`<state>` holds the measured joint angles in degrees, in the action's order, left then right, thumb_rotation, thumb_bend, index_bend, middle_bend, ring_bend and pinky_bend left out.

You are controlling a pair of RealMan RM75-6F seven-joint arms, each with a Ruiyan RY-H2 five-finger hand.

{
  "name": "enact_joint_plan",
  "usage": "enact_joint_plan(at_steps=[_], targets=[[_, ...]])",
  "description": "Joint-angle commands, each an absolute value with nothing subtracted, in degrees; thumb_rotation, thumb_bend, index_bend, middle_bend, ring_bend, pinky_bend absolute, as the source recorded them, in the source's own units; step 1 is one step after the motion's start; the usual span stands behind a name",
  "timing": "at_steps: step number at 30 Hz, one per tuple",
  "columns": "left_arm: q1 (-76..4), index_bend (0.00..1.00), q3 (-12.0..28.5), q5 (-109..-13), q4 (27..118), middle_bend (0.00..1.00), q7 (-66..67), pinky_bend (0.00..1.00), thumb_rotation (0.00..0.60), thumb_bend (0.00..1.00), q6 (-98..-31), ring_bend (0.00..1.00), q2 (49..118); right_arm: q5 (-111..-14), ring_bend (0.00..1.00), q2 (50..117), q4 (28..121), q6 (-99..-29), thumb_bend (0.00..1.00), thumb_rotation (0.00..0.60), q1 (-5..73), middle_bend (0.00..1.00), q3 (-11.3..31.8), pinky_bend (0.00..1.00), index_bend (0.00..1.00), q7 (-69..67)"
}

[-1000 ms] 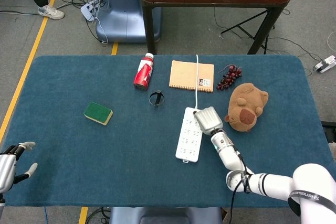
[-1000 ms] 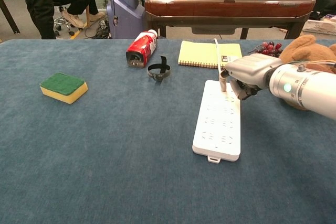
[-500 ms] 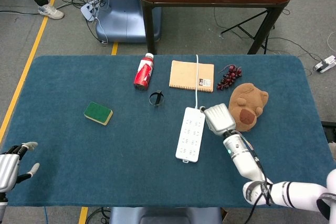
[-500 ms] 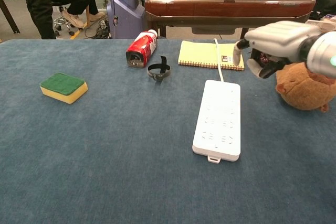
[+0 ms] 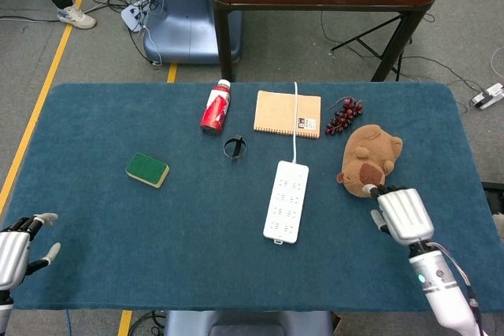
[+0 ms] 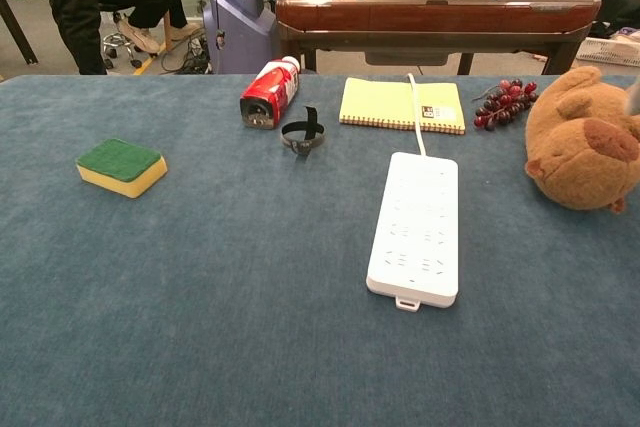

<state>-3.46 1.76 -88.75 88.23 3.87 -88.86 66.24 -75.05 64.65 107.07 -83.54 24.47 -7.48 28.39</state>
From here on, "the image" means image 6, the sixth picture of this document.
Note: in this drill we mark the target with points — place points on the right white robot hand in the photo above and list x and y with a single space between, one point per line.
634 99

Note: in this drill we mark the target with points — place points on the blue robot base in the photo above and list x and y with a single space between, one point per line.
240 7

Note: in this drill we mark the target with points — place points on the white power strip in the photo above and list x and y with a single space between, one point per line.
415 227

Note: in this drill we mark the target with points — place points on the white plastic basket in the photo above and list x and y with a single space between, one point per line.
607 51

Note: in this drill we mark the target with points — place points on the brown plush capybara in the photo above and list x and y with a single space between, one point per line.
580 157

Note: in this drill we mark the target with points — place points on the black bag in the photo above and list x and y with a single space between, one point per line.
620 9

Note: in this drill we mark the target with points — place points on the dark red grape bunch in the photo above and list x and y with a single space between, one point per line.
505 102

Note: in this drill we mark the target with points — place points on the brown mahjong table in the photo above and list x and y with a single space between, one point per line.
435 14

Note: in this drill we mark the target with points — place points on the yellow spiral notebook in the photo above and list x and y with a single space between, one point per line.
385 102

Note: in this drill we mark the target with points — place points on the red and white bottle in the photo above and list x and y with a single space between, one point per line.
272 89

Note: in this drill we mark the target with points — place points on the blue tablecloth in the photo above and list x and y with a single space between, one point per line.
200 297

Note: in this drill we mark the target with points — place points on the green and yellow sponge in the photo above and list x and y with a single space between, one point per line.
120 162

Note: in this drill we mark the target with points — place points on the chrome swivel stool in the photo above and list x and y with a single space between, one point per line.
117 42

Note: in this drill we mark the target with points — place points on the dark table leg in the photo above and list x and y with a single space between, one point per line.
17 29

